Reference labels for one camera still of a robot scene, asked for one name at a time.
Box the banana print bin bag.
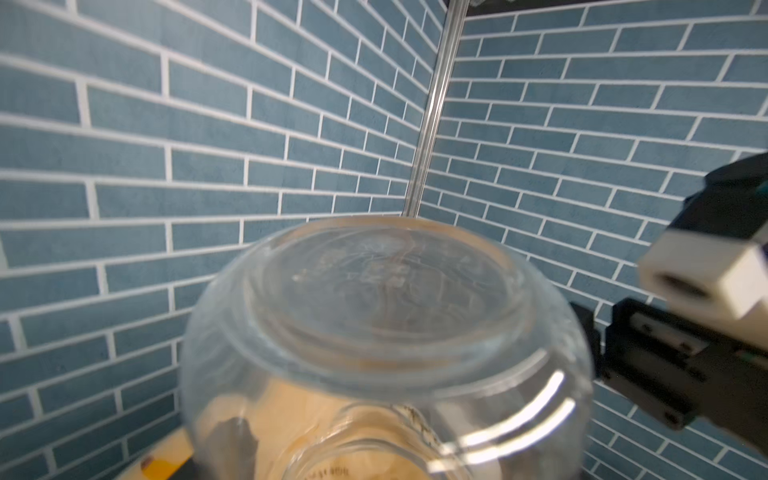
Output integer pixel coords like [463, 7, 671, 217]
[120, 382, 425, 479]

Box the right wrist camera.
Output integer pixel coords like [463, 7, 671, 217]
[637, 153, 767, 349]

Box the clear glass jar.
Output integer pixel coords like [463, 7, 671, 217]
[179, 216, 594, 479]

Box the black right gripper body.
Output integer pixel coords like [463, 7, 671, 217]
[571, 298, 767, 453]

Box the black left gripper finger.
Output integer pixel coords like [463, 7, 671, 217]
[203, 418, 258, 480]

